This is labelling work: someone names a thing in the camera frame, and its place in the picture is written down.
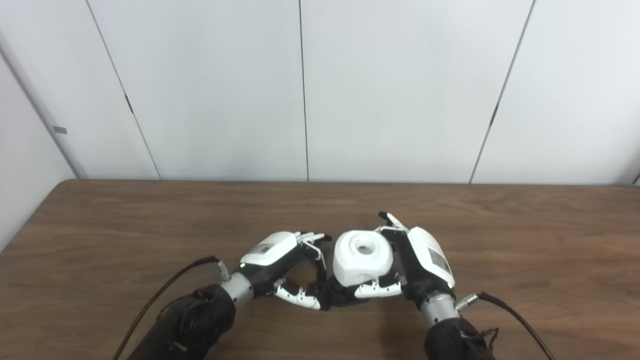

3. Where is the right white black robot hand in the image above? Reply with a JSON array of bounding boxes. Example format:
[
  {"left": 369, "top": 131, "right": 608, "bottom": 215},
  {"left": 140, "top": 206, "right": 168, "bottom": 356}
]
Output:
[{"left": 354, "top": 211, "right": 457, "bottom": 301}]

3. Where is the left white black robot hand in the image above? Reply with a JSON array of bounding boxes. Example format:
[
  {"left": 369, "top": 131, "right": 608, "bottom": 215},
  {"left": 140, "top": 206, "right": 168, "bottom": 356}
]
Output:
[{"left": 239, "top": 231, "right": 332, "bottom": 311}]

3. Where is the round white plastic piece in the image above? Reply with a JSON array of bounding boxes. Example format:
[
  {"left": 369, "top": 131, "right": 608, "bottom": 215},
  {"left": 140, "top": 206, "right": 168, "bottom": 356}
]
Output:
[{"left": 332, "top": 230, "right": 394, "bottom": 288}]

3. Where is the black flanged holder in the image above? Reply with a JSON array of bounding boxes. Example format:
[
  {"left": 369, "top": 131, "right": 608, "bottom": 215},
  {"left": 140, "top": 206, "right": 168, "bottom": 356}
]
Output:
[{"left": 307, "top": 277, "right": 371, "bottom": 308}]

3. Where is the right wrist dark cable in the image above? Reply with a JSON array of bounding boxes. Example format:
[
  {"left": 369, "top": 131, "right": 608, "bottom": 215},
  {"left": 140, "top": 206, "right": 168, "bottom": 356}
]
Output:
[{"left": 454, "top": 292, "right": 556, "bottom": 360}]

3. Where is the wrist dark cable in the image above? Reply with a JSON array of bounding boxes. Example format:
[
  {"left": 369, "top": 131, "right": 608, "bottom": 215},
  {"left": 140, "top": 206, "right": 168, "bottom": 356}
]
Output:
[
  {"left": 112, "top": 256, "right": 232, "bottom": 360},
  {"left": 454, "top": 292, "right": 556, "bottom": 360}
]

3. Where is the left wrist dark cable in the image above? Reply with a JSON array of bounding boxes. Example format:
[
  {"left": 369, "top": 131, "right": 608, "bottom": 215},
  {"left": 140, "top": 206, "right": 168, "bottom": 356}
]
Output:
[{"left": 112, "top": 256, "right": 232, "bottom": 360}]

